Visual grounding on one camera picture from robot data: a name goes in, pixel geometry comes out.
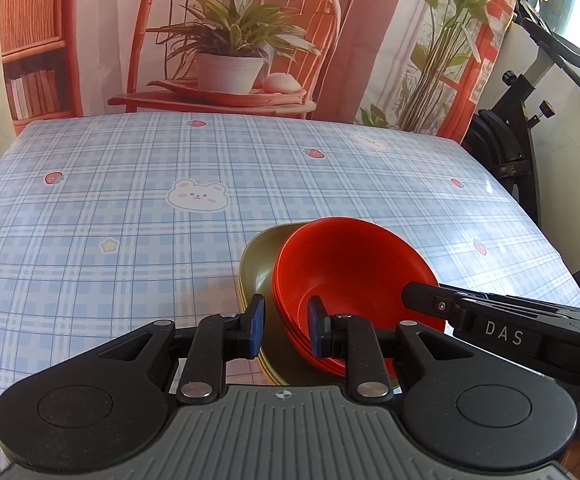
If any olive green plate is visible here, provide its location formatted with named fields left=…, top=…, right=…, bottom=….
left=238, top=222, right=327, bottom=387

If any printed room backdrop cloth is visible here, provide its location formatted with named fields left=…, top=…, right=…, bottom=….
left=0, top=0, right=515, bottom=141

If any blue plaid tablecloth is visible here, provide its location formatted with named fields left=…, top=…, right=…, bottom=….
left=0, top=113, right=580, bottom=470

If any black exercise bike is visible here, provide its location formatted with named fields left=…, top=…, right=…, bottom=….
left=461, top=0, right=580, bottom=291

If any red bowl front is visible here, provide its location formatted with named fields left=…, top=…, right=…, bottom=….
left=273, top=217, right=446, bottom=376

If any red bowl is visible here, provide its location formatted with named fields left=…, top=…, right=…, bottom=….
left=281, top=324, right=396, bottom=376
left=273, top=217, right=446, bottom=376

